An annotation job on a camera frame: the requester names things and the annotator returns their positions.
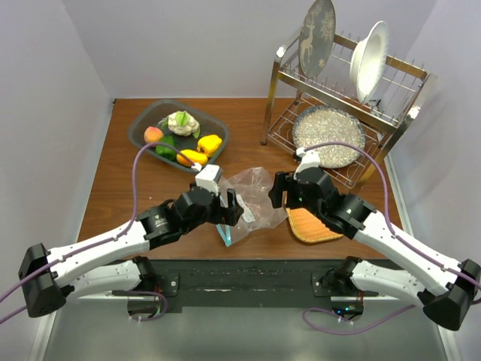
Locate clear zip top bag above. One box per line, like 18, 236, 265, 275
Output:
216, 167, 287, 247

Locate orange fake fruit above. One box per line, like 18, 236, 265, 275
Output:
176, 149, 209, 167

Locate green fake vegetable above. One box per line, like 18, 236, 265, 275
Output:
155, 135, 177, 162

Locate yellow fake bell pepper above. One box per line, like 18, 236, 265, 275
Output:
197, 135, 222, 158

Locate white fake cauliflower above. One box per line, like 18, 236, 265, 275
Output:
161, 111, 201, 138

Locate fake brown egg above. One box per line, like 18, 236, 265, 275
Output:
144, 126, 164, 144

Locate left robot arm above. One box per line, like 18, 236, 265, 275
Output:
18, 185, 244, 318

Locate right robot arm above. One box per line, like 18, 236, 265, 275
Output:
268, 168, 480, 331

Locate woven bamboo tray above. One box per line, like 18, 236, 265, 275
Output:
286, 208, 343, 244

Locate speckled blue rimmed plate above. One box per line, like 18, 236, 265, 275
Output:
292, 105, 366, 169

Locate metal dish rack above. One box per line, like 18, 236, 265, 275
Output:
261, 31, 437, 190

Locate clear glass container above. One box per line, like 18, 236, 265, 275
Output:
128, 99, 230, 164

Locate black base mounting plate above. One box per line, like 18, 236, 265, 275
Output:
111, 258, 380, 314

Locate white bowl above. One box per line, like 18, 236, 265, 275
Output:
349, 21, 389, 104

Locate grey reindeer plate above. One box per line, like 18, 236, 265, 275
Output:
298, 0, 336, 79

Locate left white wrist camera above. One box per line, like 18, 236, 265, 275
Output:
195, 164, 222, 196

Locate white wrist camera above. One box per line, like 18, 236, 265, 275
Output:
195, 164, 222, 196
294, 147, 320, 177

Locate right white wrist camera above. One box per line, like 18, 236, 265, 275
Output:
294, 147, 320, 177

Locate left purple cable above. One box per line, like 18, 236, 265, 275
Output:
0, 142, 204, 326

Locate purple cable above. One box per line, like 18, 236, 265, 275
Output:
0, 142, 204, 326
300, 141, 481, 335

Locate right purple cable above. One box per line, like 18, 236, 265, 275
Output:
300, 141, 481, 335

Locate aluminium frame rail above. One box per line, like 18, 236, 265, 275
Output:
30, 296, 461, 360

